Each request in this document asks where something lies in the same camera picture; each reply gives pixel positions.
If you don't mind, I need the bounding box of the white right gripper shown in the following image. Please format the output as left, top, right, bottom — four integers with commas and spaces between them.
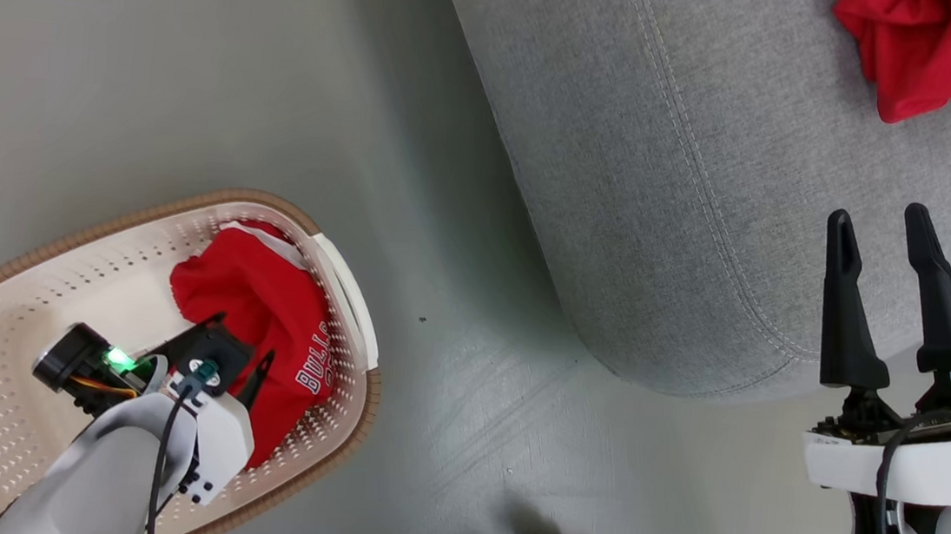
797, 193, 951, 508

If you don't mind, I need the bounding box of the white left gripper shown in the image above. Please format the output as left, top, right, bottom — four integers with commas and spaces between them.
23, 293, 281, 511

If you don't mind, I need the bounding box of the red Bulls jersey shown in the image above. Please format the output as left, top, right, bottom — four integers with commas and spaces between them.
151, 214, 351, 478

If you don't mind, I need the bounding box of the red garment with white stripe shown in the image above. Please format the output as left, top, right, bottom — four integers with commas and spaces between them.
820, 0, 951, 148

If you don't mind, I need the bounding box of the grey fabric sofa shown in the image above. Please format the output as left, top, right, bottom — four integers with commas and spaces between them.
392, 0, 951, 425

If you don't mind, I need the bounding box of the cream perforated laundry basket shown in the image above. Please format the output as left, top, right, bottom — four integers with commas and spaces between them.
0, 165, 400, 534

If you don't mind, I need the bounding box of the teal-plug left camera cable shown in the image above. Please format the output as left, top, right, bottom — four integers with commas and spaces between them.
146, 357, 221, 534

